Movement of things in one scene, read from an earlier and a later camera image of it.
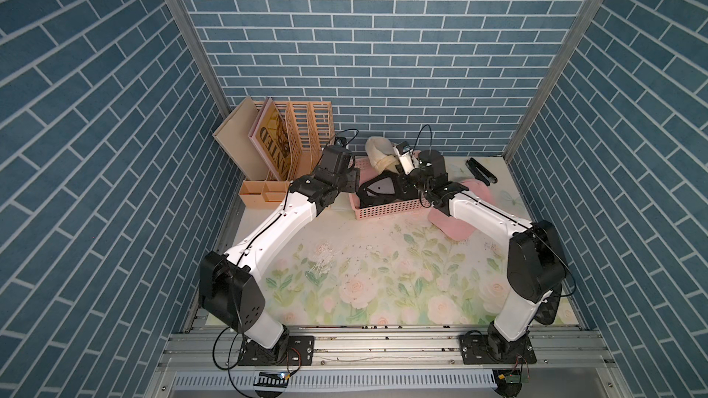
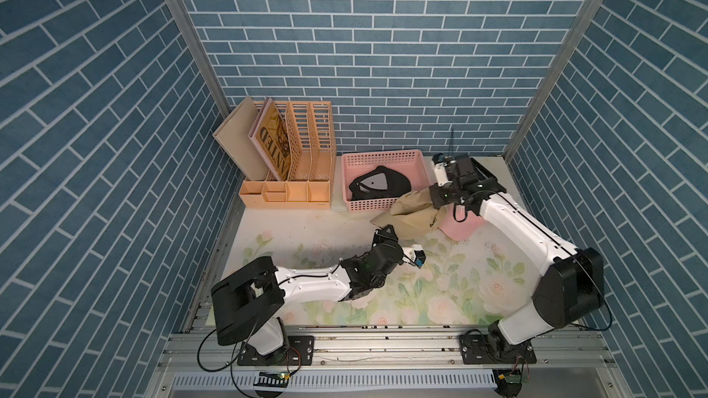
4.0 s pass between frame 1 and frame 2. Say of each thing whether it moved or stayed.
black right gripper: moved
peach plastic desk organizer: stayed
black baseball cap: moved
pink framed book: stayed
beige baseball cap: moved
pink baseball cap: stayed
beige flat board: stayed
